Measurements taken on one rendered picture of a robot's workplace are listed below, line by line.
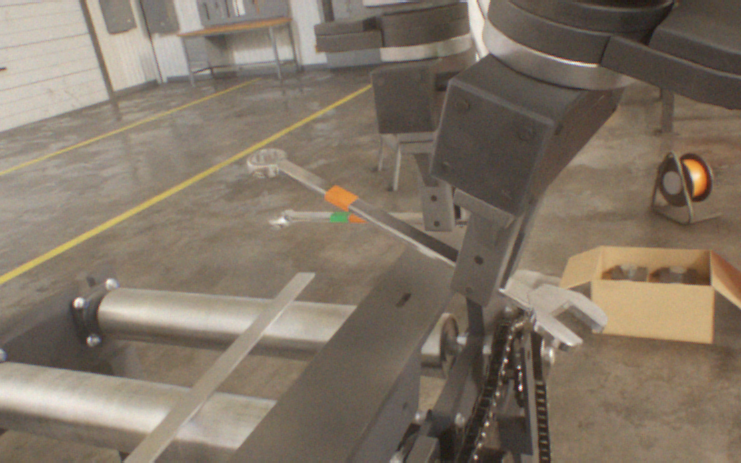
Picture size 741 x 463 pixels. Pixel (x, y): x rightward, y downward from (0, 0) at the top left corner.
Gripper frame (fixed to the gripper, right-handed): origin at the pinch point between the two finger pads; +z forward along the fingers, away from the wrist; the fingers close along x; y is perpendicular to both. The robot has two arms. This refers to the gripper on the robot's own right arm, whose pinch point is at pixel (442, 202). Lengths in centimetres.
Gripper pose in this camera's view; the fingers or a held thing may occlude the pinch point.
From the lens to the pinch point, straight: 59.9
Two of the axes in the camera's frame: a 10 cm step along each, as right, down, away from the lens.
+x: 4.0, -3.9, 8.3
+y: 9.1, 0.2, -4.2
